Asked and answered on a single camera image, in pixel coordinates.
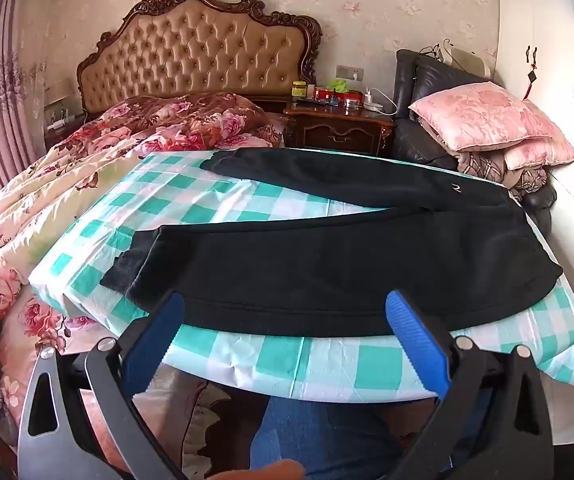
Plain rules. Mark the large pink pillow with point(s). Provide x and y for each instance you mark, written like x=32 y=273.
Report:
x=487 y=115

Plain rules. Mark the tufted carved wooden headboard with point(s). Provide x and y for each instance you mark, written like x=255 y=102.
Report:
x=192 y=50

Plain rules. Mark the red box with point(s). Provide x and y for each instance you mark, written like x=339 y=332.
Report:
x=329 y=95

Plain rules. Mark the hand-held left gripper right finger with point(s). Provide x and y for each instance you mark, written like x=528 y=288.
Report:
x=417 y=340

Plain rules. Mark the floral quilt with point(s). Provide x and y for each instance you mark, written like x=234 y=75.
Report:
x=67 y=170

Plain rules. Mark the yellow jar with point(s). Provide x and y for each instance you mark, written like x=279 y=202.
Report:
x=299 y=89

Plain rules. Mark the green bag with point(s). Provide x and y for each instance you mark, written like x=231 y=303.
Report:
x=338 y=84

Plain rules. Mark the plaid blanket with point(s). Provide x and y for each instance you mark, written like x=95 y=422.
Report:
x=487 y=165

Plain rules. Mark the red hanging ornament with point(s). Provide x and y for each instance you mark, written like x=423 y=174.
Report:
x=532 y=76

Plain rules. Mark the person's leg in blue jeans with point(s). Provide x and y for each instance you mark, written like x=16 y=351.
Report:
x=327 y=435

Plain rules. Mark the green white checkered tablecloth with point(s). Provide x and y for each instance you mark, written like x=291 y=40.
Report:
x=267 y=200

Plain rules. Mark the black leather armchair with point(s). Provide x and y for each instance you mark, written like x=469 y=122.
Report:
x=414 y=140

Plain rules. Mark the dark wooden nightstand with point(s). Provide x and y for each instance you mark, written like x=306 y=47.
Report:
x=337 y=130

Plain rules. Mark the wall socket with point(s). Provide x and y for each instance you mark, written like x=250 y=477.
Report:
x=349 y=73

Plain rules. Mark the small pink pillow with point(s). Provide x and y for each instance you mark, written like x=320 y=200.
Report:
x=542 y=152

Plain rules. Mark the black pants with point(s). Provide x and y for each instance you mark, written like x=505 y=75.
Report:
x=342 y=260

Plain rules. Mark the white wardrobe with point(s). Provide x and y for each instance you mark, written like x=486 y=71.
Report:
x=542 y=15

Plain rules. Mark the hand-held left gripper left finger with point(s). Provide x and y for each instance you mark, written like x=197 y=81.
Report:
x=154 y=340

